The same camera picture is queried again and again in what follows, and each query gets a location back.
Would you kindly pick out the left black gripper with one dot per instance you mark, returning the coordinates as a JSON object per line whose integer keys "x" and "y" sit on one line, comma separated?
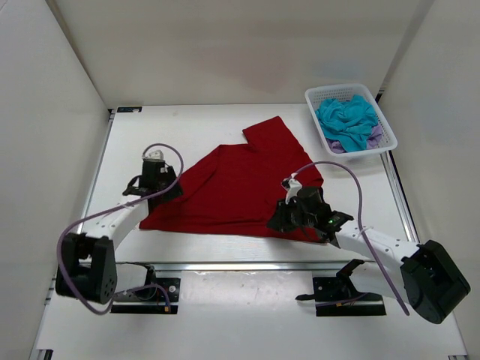
{"x": 175, "y": 192}

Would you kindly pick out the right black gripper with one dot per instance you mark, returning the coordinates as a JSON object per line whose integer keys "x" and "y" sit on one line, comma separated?
{"x": 280, "y": 220}

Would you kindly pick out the red t-shirt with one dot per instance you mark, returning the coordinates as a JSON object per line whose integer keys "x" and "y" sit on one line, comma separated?
{"x": 234, "y": 189}

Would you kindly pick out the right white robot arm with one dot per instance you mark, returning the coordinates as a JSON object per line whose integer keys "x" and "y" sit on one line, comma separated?
{"x": 423, "y": 276}

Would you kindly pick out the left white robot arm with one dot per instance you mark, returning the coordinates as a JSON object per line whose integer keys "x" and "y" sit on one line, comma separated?
{"x": 89, "y": 257}

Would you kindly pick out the lavender t-shirt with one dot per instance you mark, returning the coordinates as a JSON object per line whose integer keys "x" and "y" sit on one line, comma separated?
{"x": 373, "y": 141}

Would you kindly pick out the teal t-shirt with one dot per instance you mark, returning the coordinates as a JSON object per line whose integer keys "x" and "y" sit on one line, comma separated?
{"x": 349, "y": 122}

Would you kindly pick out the white plastic basket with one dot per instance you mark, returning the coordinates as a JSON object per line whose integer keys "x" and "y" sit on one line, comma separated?
{"x": 345, "y": 92}

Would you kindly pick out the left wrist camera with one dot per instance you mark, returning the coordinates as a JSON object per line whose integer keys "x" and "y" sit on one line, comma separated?
{"x": 153, "y": 155}

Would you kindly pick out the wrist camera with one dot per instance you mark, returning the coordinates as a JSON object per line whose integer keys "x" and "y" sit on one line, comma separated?
{"x": 153, "y": 155}
{"x": 292, "y": 186}

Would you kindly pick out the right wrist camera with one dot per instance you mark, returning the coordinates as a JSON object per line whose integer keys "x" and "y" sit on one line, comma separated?
{"x": 292, "y": 186}

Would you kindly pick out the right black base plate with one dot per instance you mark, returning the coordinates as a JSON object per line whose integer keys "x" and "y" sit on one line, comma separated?
{"x": 334, "y": 298}

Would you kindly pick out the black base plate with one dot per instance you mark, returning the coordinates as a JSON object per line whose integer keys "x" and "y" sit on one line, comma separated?
{"x": 153, "y": 300}
{"x": 334, "y": 298}

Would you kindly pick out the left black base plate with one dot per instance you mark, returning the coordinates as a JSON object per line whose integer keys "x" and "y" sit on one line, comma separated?
{"x": 153, "y": 300}

